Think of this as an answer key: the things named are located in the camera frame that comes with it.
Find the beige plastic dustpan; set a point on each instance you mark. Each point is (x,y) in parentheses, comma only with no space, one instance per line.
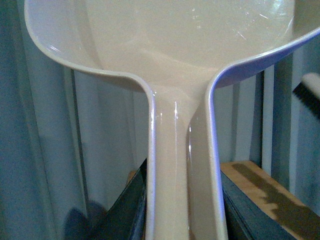
(177,52)

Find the beige hand brush black bristles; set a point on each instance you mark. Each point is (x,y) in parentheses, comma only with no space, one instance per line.
(308,92)

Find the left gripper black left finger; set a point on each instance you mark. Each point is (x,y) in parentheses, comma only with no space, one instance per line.
(125,220)

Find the grey pleated curtain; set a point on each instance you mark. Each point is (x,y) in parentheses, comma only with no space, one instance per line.
(70,142)

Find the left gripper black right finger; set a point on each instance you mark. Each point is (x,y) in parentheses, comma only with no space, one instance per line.
(244,219)

